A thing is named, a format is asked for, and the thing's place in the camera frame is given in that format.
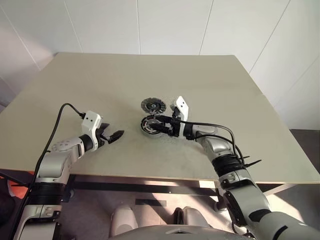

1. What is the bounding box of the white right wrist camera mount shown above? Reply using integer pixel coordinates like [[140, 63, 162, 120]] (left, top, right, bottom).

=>
[[169, 95, 190, 137]]

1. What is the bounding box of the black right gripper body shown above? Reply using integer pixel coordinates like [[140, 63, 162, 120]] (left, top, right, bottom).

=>
[[168, 112, 185, 138]]

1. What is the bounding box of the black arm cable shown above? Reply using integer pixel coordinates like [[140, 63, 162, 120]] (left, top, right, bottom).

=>
[[23, 102, 86, 201], [178, 120, 245, 166]]

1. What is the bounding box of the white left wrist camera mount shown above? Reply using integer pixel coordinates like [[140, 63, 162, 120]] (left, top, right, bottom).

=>
[[81, 109, 105, 151]]

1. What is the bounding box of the motor housing with copper windings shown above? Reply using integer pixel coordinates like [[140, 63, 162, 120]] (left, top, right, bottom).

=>
[[139, 115, 163, 138]]

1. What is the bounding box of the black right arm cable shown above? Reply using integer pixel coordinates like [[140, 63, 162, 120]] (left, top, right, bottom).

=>
[[178, 120, 245, 166]]

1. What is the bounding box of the black zip tie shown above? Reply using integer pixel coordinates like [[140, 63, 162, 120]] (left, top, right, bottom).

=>
[[242, 156, 263, 172]]

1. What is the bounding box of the pale rounded shape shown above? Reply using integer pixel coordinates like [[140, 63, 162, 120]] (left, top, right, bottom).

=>
[[111, 204, 140, 230], [174, 206, 213, 227]]

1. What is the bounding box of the black table frame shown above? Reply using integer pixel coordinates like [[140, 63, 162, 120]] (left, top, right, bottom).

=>
[[63, 174, 301, 208]]

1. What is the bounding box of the black floor tape strip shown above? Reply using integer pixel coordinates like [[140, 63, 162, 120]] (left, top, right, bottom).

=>
[[135, 199, 168, 207]]

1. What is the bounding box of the grey round motor lid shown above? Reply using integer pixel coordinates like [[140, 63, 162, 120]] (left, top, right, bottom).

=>
[[140, 96, 161, 114]]

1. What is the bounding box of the silver spoked rotor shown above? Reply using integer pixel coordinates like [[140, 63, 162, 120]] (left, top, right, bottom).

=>
[[143, 118, 157, 132]]

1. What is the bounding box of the grey robot torso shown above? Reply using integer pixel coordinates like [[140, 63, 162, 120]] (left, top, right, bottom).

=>
[[106, 219, 251, 240]]

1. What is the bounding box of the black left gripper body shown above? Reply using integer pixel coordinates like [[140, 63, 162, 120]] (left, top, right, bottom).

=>
[[96, 126, 111, 148]]

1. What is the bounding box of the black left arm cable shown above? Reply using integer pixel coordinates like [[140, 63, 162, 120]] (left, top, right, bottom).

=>
[[23, 102, 86, 201]]

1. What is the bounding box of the orange object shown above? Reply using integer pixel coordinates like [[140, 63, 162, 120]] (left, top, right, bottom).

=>
[[9, 171, 34, 199]]

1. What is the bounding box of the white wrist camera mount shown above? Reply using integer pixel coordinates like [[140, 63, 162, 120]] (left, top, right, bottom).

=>
[[169, 95, 190, 137], [81, 109, 105, 151]]

